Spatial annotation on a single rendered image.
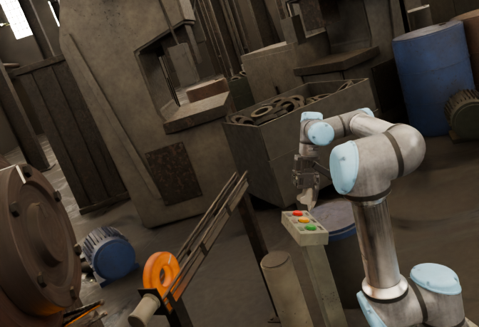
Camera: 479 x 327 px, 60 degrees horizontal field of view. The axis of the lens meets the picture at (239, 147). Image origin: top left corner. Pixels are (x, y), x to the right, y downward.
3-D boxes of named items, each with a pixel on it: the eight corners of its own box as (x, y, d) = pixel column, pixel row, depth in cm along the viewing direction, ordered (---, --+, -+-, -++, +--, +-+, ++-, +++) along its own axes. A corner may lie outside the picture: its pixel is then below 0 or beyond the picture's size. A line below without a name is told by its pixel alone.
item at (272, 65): (294, 122, 579) (270, 45, 552) (351, 124, 484) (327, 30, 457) (264, 137, 556) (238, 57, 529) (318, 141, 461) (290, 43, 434)
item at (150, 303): (132, 330, 125) (124, 315, 123) (148, 307, 132) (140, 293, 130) (148, 330, 122) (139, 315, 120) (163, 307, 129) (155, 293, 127)
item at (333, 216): (338, 323, 190) (312, 242, 180) (312, 287, 221) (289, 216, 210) (400, 296, 194) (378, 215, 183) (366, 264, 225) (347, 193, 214)
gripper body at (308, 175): (291, 184, 155) (292, 152, 153) (313, 184, 157) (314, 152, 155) (297, 190, 148) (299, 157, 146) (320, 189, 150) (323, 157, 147)
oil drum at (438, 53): (437, 142, 353) (415, 38, 331) (398, 130, 410) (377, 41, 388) (497, 117, 360) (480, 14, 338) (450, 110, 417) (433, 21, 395)
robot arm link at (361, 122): (445, 122, 94) (363, 99, 142) (398, 136, 94) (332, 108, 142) (452, 170, 97) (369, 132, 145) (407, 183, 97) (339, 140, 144)
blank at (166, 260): (167, 306, 138) (175, 306, 136) (137, 294, 127) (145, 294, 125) (177, 260, 146) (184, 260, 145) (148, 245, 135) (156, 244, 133)
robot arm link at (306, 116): (304, 113, 143) (299, 110, 151) (302, 144, 145) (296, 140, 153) (326, 114, 143) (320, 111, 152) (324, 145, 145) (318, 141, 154)
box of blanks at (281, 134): (289, 223, 299) (256, 122, 280) (239, 199, 374) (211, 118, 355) (392, 166, 336) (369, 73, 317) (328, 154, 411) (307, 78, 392)
